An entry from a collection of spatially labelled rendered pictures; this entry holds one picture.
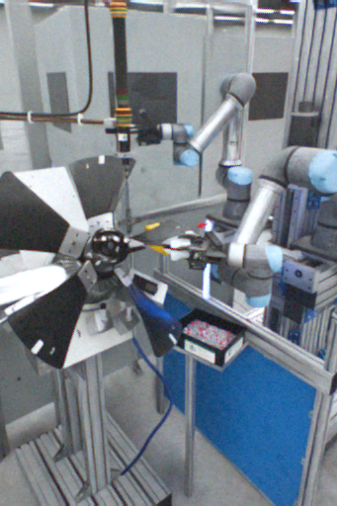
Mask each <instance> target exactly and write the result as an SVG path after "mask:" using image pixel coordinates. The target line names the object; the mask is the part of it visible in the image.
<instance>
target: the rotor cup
mask: <svg viewBox="0 0 337 506"><path fill-rule="evenodd" d="M90 238H91V239H90ZM89 239H90V242H89V243H88V240H89ZM110 242H112V243H113V244H114V248H113V249H110V248H109V247H108V244H109V243H110ZM87 243H88V244H87ZM128 252H129V244H128V240H127V238H126V236H125V235H124V234H123V233H122V232H120V231H119V230H117V229H115V228H112V227H103V228H100V229H98V230H97V231H96V232H95V233H94V234H92V235H91V237H88V239H87V242H86V244H85V246H84V248H83V251H82V253H81V255H80V258H78V259H77V258H74V259H75V264H76V267H77V269H78V270H80V269H81V267H82V266H83V264H84V263H85V262H86V260H87V259H88V260H89V261H90V262H91V265H92V267H94V269H95V272H96V274H97V276H98V278H97V281H105V280H108V279H110V278H111V277H112V276H113V275H114V273H113V270H115V269H116V268H117V267H119V266H120V263H122V262H124V261H125V260H126V258H127V255H128ZM98 261H100V262H101V263H100V264H99V265H96V263H97V262H98Z"/></svg>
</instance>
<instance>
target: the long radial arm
mask: <svg viewBox="0 0 337 506"><path fill-rule="evenodd" d="M65 278H68V277H67V274H65V273H64V268H63V264H62V261H61V262H57V263H54V264H49V265H45V266H42V267H37V268H33V269H31V271H26V272H22V273H18V274H14V275H10V276H6V277H2V278H0V312H1V311H4V310H6V309H7V308H9V306H11V305H13V304H15V303H16V302H18V301H19V300H22V299H23V298H25V297H26V296H27V295H29V294H31V293H34V295H37V294H38V293H40V292H43V291H46V290H47V289H49V288H50V287H52V286H53V285H55V284H56V283H57V282H59V281H60V280H64V279H65Z"/></svg>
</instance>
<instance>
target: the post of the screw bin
mask: <svg viewBox="0 0 337 506"><path fill-rule="evenodd" d="M196 387H197V360H195V359H193V358H191V357H188V355H186V399H185V455H184V495H185V496H186V497H188V498H191V496H192V495H193V487H194V453H195V420H196Z"/></svg>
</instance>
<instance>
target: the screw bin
mask: <svg viewBox="0 0 337 506"><path fill-rule="evenodd" d="M195 319H199V320H200V321H203V322H205V323H208V324H210V325H214V326H216V327H218V329H221V330H224V331H228V332H230V333H232V334H234V335H236V336H235V337H234V338H233V339H232V341H231V342H230V343H229V344H228V345H227V346H226V347H225V348H223V349H218V348H217V347H215V346H213V345H209V344H207V343H205V341H203V340H200V339H198V338H195V337H193V336H190V335H188V334H186V333H184V332H181V334H180V337H179V339H178V341H177V344H176V345H175V346H176V347H178V348H180V349H183V350H186V351H188V352H190V353H192V354H194V356H197V357H199V358H202V359H204V360H206V361H208V362H211V363H213V364H215V365H217V366H218V367H220V368H223V367H224V364H225V363H226V362H227V361H228V360H229V359H230V358H231V357H232V356H233V355H234V354H235V352H236V351H238V350H239V349H240V348H241V347H242V346H243V345H244V341H245V331H246V330H247V327H243V325H241V324H237V323H235V322H232V321H230V320H227V319H223V318H221V317H218V316H216V314H213V313H210V312H207V311H204V310H202V309H199V308H196V307H195V308H193V309H192V310H191V311H189V312H188V313H187V314H185V315H184V317H182V318H180V319H179V320H178V321H179V322H180V323H181V325H182V328H181V331H182V329H184V328H185V327H186V326H188V325H189V324H190V323H191V322H192V321H194V320H195Z"/></svg>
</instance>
